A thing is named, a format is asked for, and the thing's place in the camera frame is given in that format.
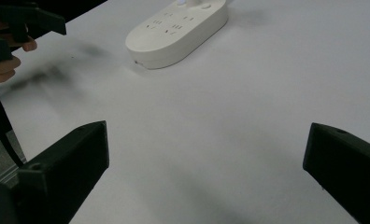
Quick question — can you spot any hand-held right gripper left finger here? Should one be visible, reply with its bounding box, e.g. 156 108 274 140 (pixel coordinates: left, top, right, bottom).
17 120 110 224

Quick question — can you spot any white power strip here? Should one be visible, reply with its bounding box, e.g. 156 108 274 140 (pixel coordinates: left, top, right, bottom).
124 0 229 70

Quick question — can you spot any black cable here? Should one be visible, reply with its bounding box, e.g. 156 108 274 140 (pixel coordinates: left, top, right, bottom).
0 92 28 167

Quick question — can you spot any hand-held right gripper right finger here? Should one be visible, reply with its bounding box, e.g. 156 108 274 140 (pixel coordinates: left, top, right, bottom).
302 122 370 224

